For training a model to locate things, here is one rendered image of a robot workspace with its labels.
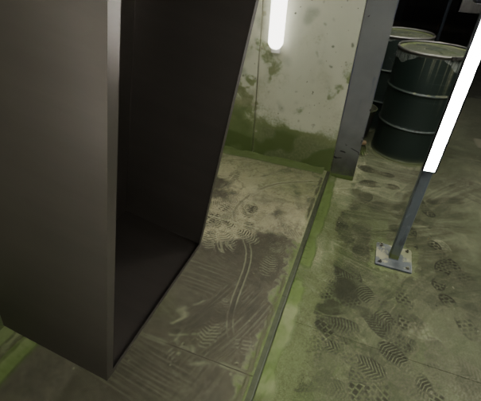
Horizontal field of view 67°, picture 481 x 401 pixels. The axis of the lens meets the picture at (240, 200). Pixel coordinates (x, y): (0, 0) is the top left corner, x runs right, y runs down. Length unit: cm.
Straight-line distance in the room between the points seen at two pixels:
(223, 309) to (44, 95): 139
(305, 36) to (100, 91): 223
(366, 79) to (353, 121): 30
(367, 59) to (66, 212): 224
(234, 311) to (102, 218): 122
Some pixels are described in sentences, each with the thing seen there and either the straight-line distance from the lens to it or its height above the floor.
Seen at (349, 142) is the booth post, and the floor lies 32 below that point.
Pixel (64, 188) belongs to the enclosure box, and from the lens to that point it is 68.
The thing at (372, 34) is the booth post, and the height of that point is 105.
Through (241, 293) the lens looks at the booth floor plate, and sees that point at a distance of 186.
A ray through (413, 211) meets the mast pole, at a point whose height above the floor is 36.
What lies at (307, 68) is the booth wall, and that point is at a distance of 270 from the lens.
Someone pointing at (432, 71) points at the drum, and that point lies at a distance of 315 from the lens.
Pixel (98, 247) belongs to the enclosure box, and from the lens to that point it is 72.
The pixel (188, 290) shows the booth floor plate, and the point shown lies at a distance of 188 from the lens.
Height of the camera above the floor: 145
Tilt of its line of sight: 35 degrees down
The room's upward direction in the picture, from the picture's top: 3 degrees clockwise
